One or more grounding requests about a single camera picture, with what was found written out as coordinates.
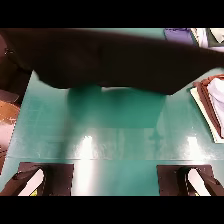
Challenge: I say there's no black garment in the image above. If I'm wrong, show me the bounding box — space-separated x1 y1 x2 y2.
0 28 224 96

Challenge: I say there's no cream garment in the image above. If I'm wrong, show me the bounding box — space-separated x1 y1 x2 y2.
189 86 224 145

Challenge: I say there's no purple garment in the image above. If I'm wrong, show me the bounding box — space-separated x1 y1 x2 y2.
163 28 196 46

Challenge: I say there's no white garment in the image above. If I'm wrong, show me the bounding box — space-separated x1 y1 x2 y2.
206 78 224 130
190 28 224 48

